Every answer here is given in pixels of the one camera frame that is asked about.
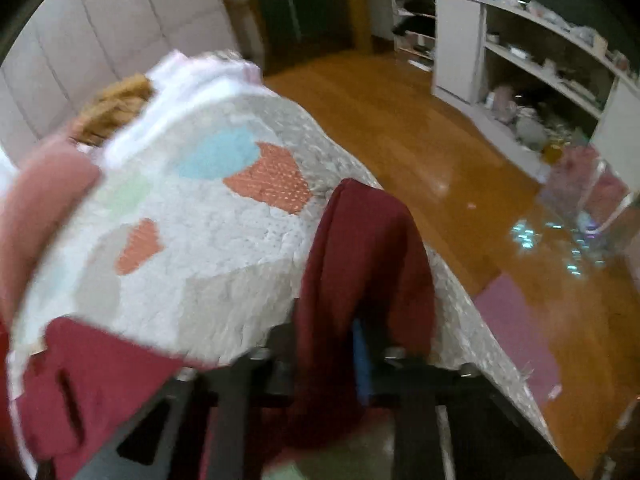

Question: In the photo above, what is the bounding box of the pink floor mat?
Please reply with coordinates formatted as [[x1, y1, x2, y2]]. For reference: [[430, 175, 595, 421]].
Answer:
[[472, 274, 567, 402]]

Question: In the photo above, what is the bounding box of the cluttered shoe rack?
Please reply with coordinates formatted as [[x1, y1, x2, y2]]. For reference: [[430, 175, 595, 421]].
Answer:
[[387, 0, 462, 63]]

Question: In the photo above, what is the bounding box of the white bedsheet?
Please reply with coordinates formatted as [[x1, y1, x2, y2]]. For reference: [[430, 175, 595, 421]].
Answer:
[[102, 50, 266, 161]]

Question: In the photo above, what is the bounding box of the white shelf unit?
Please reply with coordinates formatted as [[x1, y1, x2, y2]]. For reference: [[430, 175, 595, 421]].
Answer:
[[429, 0, 640, 173]]

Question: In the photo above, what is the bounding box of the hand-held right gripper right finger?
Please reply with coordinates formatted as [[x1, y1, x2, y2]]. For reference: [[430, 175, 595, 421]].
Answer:
[[350, 319, 581, 480]]

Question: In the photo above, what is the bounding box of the clear plastic container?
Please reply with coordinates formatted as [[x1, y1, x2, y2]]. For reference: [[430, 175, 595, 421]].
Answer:
[[539, 149, 637, 257]]

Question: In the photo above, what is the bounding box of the maroon garment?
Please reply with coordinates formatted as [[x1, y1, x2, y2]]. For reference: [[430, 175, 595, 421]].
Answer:
[[0, 178, 437, 480]]

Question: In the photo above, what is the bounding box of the white padded headboard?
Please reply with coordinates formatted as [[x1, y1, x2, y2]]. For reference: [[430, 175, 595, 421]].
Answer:
[[0, 0, 266, 161]]

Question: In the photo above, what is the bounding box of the dark green door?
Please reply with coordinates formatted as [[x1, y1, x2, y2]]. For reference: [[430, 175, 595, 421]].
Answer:
[[244, 0, 372, 53]]

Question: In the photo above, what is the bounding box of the mustard yellow cloth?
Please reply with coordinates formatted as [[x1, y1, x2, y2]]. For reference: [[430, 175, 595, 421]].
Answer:
[[69, 74, 157, 147]]

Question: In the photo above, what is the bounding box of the pink pillow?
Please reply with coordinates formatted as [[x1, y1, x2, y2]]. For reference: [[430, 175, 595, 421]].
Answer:
[[0, 139, 104, 321]]

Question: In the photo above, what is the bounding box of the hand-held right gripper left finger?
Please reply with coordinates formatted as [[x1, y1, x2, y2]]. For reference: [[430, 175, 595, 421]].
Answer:
[[85, 325, 301, 480]]

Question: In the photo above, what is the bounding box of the heart patterned quilt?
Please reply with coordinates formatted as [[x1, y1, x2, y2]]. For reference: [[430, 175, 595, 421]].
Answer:
[[10, 95, 557, 480]]

